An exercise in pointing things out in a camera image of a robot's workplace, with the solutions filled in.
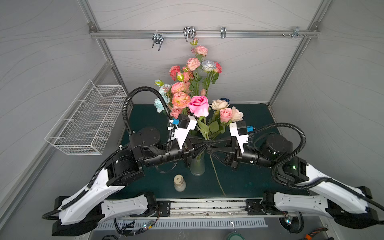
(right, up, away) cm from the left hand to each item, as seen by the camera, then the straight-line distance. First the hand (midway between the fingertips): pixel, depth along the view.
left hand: (211, 140), depth 45 cm
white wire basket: (-56, +4, +24) cm, 61 cm away
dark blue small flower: (+19, +22, +73) cm, 79 cm away
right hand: (0, 0, +2) cm, 2 cm away
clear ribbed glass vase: (-4, -18, +33) cm, 38 cm away
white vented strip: (-27, -43, +23) cm, 56 cm away
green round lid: (+11, -40, +13) cm, 44 cm away
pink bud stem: (-1, +22, +42) cm, 48 cm away
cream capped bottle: (-13, -25, +26) cm, 38 cm away
